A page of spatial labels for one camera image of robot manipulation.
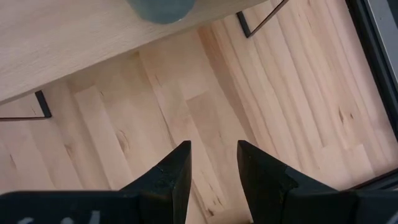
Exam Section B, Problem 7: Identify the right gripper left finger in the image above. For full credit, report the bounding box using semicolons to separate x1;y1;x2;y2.
119;140;192;224

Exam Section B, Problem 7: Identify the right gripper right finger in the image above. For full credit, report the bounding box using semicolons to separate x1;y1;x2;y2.
237;140;358;224

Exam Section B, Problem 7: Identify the pale grey mug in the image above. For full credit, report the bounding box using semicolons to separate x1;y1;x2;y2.
125;0;197;25

